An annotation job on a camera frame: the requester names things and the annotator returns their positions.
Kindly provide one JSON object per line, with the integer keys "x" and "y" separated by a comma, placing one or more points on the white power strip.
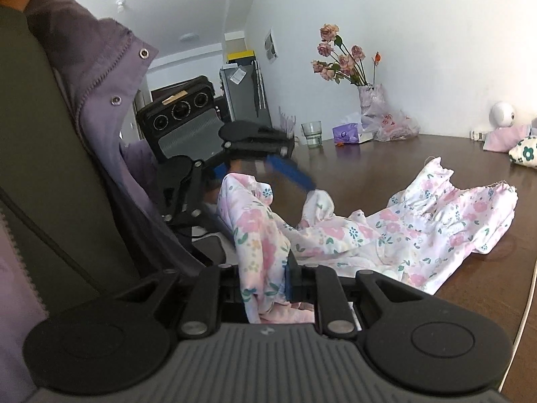
{"x": 477, "y": 134}

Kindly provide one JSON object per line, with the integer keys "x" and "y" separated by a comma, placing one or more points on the purple tissue pack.
{"x": 345, "y": 133}

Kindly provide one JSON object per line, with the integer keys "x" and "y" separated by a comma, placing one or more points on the wall paper notice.
{"x": 271, "y": 46}

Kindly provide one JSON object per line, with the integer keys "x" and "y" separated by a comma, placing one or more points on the person in purple top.
{"x": 105, "y": 71}

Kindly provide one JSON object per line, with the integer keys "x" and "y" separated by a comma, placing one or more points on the grey refrigerator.
{"x": 243, "y": 96}

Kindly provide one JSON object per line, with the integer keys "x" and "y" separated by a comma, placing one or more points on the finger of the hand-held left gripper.
{"x": 289, "y": 172}
{"x": 180, "y": 184}

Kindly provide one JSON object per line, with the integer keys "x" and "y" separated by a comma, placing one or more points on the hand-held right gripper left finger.
{"x": 228, "y": 285}

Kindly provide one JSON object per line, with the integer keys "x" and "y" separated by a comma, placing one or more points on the wrapped flower vase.
{"x": 370, "y": 98}

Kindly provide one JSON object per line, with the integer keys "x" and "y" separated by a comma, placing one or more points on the white round device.
{"x": 501, "y": 114}

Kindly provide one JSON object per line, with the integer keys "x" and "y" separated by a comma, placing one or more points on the person's dark green shirt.
{"x": 42, "y": 155}

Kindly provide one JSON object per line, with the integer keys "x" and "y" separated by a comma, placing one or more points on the folded green flower cloth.
{"x": 524, "y": 153}

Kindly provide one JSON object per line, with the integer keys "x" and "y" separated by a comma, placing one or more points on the folded pink cloth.
{"x": 505, "y": 138}

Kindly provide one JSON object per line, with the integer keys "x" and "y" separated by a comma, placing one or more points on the round ceiling lamp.
{"x": 191, "y": 37}

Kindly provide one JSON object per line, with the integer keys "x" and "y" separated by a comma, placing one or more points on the clear plastic bag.
{"x": 394, "y": 128}

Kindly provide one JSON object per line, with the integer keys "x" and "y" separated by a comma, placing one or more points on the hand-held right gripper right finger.
{"x": 288, "y": 279}

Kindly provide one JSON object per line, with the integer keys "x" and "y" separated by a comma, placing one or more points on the pink floral ruffled garment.
{"x": 419, "y": 235}

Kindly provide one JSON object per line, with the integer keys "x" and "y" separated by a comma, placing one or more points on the yellow box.
{"x": 239, "y": 56}

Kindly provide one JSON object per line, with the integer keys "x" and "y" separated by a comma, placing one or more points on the dried rose bouquet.
{"x": 340, "y": 61}

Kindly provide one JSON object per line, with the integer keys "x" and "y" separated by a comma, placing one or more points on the glass cup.
{"x": 311, "y": 134}

